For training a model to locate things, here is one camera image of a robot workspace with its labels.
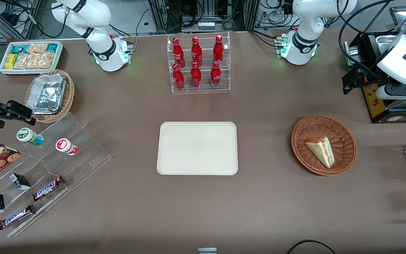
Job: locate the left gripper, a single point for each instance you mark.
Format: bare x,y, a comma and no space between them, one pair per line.
366,74

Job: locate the triangular sandwich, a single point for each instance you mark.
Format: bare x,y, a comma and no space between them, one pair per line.
321,151

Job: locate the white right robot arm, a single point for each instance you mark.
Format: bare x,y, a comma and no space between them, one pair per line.
97,17

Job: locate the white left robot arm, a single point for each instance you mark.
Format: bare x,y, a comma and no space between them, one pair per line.
308,21

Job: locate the aluminium foil tray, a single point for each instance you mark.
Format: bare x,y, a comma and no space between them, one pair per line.
46,93

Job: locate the light wicker basket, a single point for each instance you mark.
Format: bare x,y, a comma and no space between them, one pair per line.
69,95

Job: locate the round brown wicker basket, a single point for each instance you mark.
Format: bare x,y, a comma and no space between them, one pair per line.
344,141

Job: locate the cream plastic tray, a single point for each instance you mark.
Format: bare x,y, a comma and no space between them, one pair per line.
197,148

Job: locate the green lid yogurt bottle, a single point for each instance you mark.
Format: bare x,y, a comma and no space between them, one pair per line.
30,137

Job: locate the white snack bin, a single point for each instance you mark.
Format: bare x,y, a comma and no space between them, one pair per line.
4,70

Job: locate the yellow snack packet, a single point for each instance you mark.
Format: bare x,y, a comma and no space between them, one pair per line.
11,61

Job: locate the steel warmer pan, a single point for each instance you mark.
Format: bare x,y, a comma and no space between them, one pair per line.
386,39

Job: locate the large clear cracker bag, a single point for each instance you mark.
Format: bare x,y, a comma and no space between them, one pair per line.
35,60

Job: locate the black food warmer case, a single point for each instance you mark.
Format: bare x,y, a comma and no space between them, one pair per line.
400,113

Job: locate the red lid yogurt bottle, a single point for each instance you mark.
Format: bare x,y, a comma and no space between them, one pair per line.
67,146

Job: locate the teal snack packet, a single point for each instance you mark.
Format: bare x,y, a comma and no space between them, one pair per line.
19,48
52,47

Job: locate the small clear cracker bag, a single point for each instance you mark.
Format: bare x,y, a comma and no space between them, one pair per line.
37,47

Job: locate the clear acrylic tiered display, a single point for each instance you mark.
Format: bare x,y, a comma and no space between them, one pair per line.
83,155

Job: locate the snickers bar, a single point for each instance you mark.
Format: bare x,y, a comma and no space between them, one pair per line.
16,217
48,188

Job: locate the red cola bottle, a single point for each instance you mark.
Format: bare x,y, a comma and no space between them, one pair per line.
216,76
218,51
196,53
178,53
196,77
178,79

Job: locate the clear acrylic bottle rack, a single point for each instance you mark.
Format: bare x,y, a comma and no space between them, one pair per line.
204,76

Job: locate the white power strip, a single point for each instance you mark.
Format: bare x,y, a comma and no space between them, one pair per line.
205,25

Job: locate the grey device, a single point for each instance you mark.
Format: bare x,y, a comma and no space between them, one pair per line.
207,251

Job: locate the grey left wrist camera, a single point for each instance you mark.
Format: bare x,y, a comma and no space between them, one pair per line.
388,91

